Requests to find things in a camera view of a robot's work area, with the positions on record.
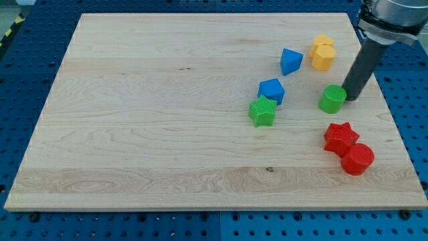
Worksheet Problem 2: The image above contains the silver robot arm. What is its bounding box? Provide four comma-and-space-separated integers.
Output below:
358, 0, 427, 46

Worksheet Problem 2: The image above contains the wooden board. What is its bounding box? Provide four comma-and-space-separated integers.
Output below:
5, 13, 427, 212

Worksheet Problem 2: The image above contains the green star block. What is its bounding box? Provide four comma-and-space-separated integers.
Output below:
248, 95, 277, 127

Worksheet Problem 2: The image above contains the red star block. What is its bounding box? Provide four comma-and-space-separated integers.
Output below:
324, 123, 360, 157

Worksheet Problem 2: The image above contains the blue cube block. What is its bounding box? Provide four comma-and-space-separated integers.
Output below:
257, 78, 286, 106

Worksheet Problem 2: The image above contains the blue triangle block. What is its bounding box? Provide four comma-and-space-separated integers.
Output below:
280, 48, 304, 76

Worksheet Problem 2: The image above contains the green cylinder block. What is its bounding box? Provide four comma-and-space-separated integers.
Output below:
318, 85, 347, 114

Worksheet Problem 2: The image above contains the yellow hexagon block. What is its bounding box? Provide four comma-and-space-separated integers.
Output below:
310, 45, 337, 71

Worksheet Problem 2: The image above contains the yellow heart block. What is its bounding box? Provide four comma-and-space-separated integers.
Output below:
310, 34, 334, 58

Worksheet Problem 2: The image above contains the red cylinder block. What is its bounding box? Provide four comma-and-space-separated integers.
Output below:
340, 143, 375, 175

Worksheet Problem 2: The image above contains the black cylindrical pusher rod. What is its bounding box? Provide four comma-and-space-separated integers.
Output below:
342, 38, 389, 101

